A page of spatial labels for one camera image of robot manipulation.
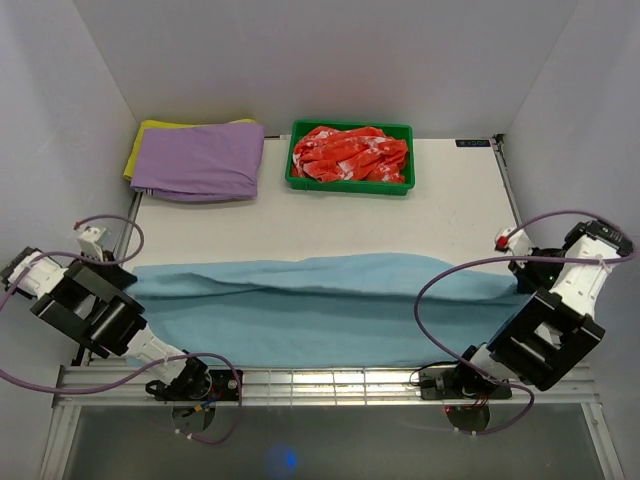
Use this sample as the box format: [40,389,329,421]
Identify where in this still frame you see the light blue trousers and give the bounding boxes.
[128,254,526,368]

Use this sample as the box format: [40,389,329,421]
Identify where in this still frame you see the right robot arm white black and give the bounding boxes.
[451,220,634,397]

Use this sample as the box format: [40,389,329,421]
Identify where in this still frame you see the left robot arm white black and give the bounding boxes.
[1,247,213,401]

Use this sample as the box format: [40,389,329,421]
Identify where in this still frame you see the folded yellow trousers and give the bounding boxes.
[122,118,259,182]

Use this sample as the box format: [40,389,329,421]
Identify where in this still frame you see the folded purple trousers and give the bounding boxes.
[129,122,266,202]

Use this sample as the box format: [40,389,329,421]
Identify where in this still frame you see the red white patterned trousers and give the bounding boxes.
[290,126,409,184]

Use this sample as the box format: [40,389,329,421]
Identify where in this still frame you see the dark label on table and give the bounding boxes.
[455,139,491,148]

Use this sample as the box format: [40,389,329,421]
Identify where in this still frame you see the green plastic bin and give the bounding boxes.
[285,119,415,196]

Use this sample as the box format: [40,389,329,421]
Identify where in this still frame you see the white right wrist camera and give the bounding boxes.
[494,227,534,256]

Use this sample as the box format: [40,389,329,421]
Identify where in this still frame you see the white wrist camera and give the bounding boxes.
[77,226,111,261]
[494,227,534,256]

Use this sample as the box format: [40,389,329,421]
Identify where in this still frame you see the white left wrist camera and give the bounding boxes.
[77,226,111,261]

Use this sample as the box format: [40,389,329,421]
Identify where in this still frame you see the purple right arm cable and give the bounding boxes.
[413,210,635,436]

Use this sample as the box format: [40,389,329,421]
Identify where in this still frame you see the aluminium table edge rail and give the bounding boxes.
[53,361,600,407]

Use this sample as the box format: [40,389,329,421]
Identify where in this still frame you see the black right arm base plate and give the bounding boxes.
[418,363,512,401]

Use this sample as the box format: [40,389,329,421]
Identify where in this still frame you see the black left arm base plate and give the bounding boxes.
[145,369,244,402]

